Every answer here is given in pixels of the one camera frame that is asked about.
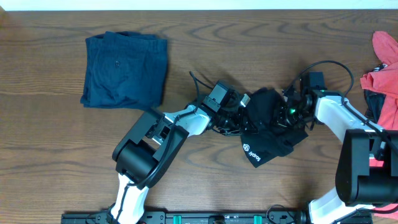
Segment black polo shirt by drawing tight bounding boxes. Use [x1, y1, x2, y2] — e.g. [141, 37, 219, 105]
[241, 88, 308, 168]

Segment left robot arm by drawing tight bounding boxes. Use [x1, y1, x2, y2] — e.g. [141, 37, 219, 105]
[109, 80, 251, 223]

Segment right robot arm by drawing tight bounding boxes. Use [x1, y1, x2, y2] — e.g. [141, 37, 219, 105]
[273, 72, 397, 223]

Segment dark patterned garment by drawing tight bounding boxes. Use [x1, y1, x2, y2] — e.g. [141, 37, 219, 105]
[361, 63, 387, 126]

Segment red shirt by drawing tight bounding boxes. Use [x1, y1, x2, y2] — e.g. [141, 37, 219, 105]
[359, 30, 398, 220]

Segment folded dark blue shorts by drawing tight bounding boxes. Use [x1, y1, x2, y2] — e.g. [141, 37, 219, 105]
[80, 31, 168, 110]

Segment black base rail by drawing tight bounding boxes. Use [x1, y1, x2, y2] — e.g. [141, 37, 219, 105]
[61, 208, 310, 224]

